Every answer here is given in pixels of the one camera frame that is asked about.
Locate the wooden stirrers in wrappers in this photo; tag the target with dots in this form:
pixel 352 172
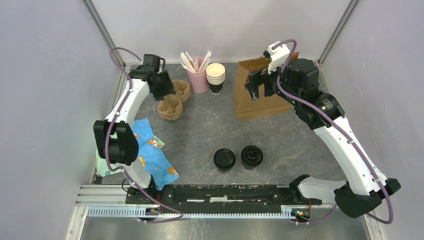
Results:
pixel 195 65

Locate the green patterned cloth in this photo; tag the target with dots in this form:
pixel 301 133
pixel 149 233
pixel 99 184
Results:
pixel 101 165

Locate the brown paper takeout bag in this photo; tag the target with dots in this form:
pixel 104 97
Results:
pixel 245 107

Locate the stack of paper cups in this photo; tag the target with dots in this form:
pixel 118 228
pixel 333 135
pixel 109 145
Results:
pixel 215 76

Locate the pink metal utensil cup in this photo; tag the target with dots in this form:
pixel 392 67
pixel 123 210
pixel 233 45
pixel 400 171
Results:
pixel 198 81

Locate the blue patterned cloth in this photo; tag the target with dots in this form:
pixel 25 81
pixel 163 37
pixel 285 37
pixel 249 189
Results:
pixel 151 156

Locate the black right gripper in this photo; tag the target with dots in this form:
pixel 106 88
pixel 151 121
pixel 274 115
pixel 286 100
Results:
pixel 257 78

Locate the black paper coffee cup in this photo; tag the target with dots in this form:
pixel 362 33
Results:
pixel 251 157

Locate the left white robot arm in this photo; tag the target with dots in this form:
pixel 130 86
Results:
pixel 115 140

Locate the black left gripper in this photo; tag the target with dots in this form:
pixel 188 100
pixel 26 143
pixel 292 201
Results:
pixel 168 89

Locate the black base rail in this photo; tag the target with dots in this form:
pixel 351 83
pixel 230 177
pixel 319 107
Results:
pixel 228 199

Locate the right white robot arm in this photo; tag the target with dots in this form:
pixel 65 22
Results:
pixel 365 186

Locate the brown cardboard cup carriers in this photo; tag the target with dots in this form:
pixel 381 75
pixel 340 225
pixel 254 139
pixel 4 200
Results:
pixel 171 107

